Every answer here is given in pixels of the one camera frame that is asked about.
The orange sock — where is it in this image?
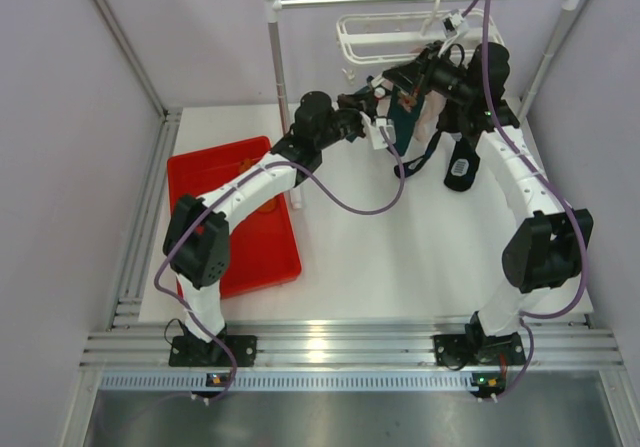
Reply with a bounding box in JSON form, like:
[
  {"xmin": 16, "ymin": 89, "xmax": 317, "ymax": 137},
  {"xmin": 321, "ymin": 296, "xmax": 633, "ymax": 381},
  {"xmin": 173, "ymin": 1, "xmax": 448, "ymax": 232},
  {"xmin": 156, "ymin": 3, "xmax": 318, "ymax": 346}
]
[{"xmin": 238, "ymin": 158, "xmax": 277, "ymax": 214}]

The pink sock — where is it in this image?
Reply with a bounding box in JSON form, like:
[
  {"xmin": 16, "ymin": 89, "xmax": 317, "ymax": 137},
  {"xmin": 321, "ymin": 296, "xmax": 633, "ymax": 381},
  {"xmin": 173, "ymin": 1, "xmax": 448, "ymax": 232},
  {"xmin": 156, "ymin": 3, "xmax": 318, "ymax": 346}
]
[{"xmin": 412, "ymin": 90, "xmax": 446, "ymax": 143}]

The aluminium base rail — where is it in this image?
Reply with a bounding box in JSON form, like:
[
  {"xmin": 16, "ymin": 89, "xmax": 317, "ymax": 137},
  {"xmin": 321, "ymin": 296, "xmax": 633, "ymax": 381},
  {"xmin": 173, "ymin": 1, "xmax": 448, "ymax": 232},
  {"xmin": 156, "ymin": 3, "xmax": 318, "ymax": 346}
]
[{"xmin": 80, "ymin": 315, "xmax": 624, "ymax": 371}]

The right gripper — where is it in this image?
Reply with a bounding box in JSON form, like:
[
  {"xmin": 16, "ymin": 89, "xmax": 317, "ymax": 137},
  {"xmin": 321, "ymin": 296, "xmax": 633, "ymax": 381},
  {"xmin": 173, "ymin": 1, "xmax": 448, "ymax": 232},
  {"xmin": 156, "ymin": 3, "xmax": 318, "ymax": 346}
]
[{"xmin": 383, "ymin": 42, "xmax": 475, "ymax": 107}]

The perforated cable duct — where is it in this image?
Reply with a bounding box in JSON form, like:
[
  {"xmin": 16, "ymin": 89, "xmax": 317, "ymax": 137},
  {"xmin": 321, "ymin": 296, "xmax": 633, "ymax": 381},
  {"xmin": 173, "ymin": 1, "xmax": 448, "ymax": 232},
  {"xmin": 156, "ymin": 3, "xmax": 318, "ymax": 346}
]
[{"xmin": 100, "ymin": 370, "xmax": 504, "ymax": 392}]

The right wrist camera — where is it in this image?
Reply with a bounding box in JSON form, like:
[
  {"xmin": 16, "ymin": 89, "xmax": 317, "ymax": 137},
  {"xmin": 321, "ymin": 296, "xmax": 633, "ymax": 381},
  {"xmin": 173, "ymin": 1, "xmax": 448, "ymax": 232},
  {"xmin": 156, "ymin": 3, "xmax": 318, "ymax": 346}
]
[{"xmin": 441, "ymin": 10, "xmax": 470, "ymax": 39}]

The red plastic tray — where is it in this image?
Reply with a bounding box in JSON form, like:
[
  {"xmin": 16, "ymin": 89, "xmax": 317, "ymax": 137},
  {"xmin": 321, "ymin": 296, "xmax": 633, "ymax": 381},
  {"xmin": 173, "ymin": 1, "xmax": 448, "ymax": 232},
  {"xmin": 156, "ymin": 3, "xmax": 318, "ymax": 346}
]
[{"xmin": 167, "ymin": 136, "xmax": 301, "ymax": 300}]

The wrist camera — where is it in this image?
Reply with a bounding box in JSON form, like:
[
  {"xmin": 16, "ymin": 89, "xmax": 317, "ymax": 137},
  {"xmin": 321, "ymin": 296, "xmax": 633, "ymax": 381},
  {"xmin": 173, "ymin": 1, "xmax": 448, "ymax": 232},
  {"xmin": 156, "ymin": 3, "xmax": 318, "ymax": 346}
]
[
  {"xmin": 441, "ymin": 10, "xmax": 470, "ymax": 39},
  {"xmin": 361, "ymin": 113, "xmax": 396, "ymax": 150}
]

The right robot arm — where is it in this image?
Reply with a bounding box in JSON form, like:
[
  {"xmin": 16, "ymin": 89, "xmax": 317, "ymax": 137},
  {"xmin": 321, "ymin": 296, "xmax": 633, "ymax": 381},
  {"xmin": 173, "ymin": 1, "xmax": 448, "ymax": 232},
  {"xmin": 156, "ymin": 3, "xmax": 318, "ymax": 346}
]
[{"xmin": 382, "ymin": 42, "xmax": 594, "ymax": 370}]

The white clip sock hanger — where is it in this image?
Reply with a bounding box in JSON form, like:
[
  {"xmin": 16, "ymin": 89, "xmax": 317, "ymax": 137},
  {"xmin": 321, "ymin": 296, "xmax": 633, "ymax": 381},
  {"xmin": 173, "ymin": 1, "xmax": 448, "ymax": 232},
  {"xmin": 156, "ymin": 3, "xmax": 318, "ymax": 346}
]
[{"xmin": 336, "ymin": 0, "xmax": 484, "ymax": 85}]

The metal clothes rack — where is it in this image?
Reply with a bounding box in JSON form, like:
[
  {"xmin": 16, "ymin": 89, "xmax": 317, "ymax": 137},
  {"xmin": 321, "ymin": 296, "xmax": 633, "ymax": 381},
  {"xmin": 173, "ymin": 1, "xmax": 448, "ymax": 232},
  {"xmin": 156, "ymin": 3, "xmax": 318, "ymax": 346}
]
[{"xmin": 259, "ymin": 0, "xmax": 596, "ymax": 211}]

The green christmas sock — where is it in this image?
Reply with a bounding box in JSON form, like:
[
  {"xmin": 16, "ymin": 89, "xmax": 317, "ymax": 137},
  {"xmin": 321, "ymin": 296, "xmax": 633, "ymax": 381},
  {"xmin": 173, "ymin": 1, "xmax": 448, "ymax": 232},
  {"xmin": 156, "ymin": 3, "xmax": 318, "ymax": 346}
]
[{"xmin": 387, "ymin": 87, "xmax": 425, "ymax": 157}]

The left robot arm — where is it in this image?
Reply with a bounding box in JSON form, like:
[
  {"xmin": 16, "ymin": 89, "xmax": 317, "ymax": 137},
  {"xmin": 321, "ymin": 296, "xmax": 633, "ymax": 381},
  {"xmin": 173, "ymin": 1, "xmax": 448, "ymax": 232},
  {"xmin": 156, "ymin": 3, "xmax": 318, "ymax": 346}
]
[{"xmin": 162, "ymin": 89, "xmax": 378, "ymax": 367}]

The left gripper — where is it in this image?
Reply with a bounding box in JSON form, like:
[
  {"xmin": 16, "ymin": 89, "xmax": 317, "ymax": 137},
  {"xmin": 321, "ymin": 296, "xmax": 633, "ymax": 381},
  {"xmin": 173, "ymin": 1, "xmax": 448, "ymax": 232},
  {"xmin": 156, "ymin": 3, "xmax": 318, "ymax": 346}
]
[{"xmin": 315, "ymin": 89, "xmax": 377, "ymax": 150}]

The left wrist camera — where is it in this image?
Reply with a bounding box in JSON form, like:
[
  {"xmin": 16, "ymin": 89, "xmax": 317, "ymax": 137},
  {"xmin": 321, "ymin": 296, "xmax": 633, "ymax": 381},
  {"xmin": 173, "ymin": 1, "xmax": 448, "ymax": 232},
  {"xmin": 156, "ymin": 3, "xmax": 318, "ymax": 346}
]
[{"xmin": 361, "ymin": 113, "xmax": 396, "ymax": 150}]

